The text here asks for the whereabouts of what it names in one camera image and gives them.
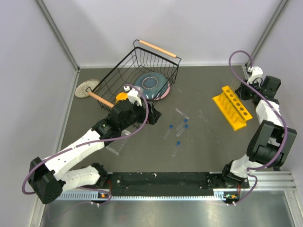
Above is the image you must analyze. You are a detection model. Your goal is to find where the yellow test tube rack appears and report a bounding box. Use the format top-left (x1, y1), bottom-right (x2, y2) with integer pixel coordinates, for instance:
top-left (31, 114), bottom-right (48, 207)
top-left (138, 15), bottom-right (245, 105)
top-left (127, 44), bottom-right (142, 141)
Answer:
top-left (212, 86), bottom-right (253, 131)

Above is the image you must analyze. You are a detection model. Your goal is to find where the yellow and brown bowl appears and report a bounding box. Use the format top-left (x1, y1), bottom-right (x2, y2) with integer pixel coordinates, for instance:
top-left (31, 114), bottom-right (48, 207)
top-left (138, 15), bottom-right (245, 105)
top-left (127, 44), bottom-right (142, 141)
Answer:
top-left (115, 92), bottom-right (128, 104)

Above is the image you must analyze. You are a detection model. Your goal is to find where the blue capped tube lower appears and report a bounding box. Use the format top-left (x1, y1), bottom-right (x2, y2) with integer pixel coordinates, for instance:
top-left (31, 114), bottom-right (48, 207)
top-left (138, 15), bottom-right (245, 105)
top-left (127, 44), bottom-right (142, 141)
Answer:
top-left (172, 141), bottom-right (180, 157)

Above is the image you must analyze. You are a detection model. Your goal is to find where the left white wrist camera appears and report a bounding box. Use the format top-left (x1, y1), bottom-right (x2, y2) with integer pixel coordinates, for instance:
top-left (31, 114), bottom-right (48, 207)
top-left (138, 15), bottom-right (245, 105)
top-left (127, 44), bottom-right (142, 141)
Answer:
top-left (124, 86), bottom-right (142, 106)

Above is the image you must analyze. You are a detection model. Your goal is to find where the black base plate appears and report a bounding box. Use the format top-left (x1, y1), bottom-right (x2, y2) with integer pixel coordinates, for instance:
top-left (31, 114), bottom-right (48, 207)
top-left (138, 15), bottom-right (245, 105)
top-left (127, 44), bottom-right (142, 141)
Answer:
top-left (80, 171), bottom-right (249, 197)

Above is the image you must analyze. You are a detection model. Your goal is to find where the black wire basket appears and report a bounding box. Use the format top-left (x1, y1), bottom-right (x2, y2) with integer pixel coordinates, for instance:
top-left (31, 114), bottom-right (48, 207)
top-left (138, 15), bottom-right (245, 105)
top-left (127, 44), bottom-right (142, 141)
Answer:
top-left (85, 39), bottom-right (181, 103)

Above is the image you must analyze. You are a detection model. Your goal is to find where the blue ceramic plate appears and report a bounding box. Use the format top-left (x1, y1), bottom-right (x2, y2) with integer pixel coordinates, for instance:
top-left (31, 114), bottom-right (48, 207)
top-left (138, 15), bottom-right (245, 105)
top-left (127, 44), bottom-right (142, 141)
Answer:
top-left (134, 72), bottom-right (169, 100)

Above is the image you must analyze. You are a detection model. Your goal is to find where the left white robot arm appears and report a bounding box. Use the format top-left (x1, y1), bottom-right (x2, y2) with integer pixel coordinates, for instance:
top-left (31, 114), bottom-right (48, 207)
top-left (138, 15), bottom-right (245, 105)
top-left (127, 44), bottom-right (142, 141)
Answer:
top-left (25, 100), bottom-right (161, 204)

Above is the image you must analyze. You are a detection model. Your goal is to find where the blue capped tube middle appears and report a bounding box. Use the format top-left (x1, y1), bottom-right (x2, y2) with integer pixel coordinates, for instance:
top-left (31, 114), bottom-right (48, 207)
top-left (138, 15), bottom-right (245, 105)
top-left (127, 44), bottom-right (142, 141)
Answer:
top-left (176, 124), bottom-right (188, 137)

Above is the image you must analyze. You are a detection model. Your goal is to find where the clear acrylic tube rack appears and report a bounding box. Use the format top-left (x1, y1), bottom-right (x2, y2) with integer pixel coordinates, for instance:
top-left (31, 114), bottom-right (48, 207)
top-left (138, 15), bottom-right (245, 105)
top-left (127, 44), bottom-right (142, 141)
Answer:
top-left (105, 138), bottom-right (129, 155)

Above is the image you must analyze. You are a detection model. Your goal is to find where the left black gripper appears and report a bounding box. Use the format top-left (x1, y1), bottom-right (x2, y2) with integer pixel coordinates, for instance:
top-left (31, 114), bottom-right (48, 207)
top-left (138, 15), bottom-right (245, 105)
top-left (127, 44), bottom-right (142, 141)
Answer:
top-left (120, 99), bottom-right (161, 131)

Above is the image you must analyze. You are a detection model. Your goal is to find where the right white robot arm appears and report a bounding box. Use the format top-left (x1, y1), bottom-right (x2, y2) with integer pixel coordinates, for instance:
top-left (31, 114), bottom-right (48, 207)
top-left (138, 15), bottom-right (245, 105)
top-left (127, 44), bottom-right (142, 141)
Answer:
top-left (221, 76), bottom-right (285, 187)

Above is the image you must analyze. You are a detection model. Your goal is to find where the blue capped tube far left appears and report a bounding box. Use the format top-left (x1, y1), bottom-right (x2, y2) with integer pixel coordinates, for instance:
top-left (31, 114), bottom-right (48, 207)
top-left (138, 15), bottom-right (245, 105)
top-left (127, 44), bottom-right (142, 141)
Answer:
top-left (164, 125), bottom-right (173, 139)

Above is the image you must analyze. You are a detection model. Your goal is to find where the woven round coaster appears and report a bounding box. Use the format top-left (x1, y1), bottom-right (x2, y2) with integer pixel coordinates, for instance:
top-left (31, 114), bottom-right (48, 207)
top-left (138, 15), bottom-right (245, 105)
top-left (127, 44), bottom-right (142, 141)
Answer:
top-left (74, 79), bottom-right (100, 98)

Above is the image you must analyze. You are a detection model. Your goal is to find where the short glass test tube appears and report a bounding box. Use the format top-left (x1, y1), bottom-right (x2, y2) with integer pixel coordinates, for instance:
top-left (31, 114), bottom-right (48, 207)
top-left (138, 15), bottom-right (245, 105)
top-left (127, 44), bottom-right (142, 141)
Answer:
top-left (175, 108), bottom-right (189, 119)

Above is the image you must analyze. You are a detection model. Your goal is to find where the pink plate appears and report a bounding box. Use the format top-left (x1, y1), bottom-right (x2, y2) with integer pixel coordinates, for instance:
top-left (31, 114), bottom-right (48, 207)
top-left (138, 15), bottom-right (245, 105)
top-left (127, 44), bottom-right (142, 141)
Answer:
top-left (153, 84), bottom-right (170, 101)

